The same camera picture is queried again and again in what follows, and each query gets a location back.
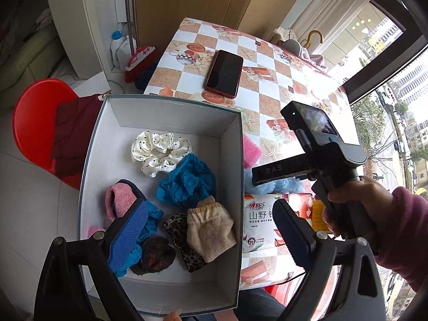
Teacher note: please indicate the checkered patterned tablecloth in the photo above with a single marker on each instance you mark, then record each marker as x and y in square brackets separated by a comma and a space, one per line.
[267, 73]

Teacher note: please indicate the white tissue packet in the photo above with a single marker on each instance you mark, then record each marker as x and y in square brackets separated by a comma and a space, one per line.
[260, 220]

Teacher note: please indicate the pale green sofa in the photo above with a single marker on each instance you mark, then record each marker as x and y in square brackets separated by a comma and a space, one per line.
[26, 60]

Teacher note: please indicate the dark red net scrunchie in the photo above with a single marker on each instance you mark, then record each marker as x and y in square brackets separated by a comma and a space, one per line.
[155, 254]

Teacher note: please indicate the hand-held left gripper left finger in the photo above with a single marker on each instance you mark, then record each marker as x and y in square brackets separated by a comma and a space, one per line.
[128, 237]

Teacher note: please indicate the white bottle blue cap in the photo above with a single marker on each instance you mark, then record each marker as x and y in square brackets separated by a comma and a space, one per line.
[116, 46]

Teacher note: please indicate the pink sock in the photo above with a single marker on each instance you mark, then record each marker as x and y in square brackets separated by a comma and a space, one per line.
[117, 200]

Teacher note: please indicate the light blue fluffy scrunchie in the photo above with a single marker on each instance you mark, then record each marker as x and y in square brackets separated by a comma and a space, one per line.
[291, 184]

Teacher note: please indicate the white polka dot scrunchie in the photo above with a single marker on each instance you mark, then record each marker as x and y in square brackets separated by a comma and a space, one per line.
[157, 150]

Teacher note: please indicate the red cased smartphone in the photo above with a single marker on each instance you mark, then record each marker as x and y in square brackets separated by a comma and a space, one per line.
[224, 73]

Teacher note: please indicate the person's right hand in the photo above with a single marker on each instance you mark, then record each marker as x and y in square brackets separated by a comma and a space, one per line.
[373, 207]

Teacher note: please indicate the white plastic bottle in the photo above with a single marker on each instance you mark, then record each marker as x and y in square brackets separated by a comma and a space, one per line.
[128, 48]

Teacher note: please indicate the white curtain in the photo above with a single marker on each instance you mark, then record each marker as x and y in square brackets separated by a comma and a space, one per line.
[334, 6]

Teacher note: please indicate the grey cardboard box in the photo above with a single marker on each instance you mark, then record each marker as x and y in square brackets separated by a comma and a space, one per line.
[167, 117]

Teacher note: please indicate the orange packet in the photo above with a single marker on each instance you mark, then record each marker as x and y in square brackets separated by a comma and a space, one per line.
[317, 214]

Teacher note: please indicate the pink sponge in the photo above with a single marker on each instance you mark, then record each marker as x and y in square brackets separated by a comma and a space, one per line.
[251, 148]

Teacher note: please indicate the chair with piled clothes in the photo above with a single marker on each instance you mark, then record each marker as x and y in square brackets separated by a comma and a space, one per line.
[291, 45]

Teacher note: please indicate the bright blue scrunchie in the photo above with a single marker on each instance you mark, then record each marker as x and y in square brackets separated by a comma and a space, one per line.
[148, 224]

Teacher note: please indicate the red broom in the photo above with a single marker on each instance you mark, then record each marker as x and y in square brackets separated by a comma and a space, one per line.
[140, 60]

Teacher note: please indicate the small pink cloth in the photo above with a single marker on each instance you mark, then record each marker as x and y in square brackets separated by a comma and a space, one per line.
[96, 231]

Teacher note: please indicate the dark red cloth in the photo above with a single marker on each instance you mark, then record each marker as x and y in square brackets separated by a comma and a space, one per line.
[73, 133]

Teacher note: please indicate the leopard print scrunchie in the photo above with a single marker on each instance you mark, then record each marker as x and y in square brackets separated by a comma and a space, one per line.
[175, 227]

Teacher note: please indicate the teal scrunchie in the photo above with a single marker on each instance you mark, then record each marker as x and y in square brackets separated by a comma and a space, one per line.
[187, 184]

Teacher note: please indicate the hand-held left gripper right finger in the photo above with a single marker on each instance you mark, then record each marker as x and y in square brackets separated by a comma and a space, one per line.
[294, 237]

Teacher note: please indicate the person's right forearm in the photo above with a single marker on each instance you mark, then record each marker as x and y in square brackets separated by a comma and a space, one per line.
[404, 234]

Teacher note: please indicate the brown cardboard panel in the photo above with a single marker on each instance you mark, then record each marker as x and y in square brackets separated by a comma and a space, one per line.
[200, 0]

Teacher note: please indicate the beige sock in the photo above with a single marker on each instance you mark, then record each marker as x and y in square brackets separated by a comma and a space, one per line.
[210, 230]

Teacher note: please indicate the dark window frame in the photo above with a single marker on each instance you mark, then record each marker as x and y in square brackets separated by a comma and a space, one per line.
[384, 57]

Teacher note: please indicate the red plastic chair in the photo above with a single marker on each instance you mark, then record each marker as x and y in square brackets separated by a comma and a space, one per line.
[36, 113]

